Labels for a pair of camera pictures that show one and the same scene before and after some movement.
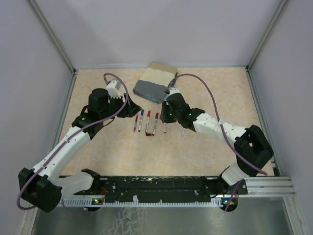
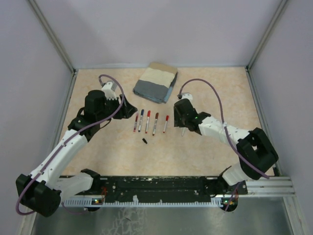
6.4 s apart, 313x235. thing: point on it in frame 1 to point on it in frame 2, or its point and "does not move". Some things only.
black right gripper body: [168, 115] to [179, 121]
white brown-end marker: [153, 133] does not move
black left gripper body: [114, 105] does not move
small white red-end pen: [165, 127] does not move
